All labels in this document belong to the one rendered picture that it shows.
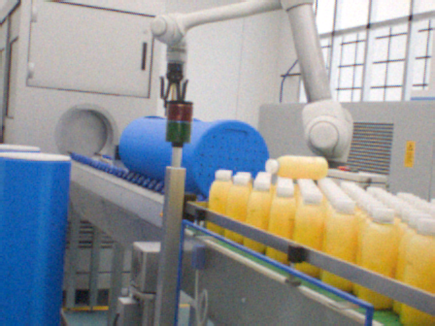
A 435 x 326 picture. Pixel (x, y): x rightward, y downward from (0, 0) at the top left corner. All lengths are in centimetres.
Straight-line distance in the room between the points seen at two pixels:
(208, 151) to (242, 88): 571
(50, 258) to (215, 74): 529
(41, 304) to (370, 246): 166
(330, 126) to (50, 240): 115
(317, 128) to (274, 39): 563
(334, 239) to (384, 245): 13
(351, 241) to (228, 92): 644
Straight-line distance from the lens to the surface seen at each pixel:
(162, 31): 257
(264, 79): 783
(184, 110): 148
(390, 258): 117
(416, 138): 360
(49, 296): 259
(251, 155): 208
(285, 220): 145
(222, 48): 763
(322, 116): 236
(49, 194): 250
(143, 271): 174
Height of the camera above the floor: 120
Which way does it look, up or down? 3 degrees down
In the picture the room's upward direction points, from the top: 5 degrees clockwise
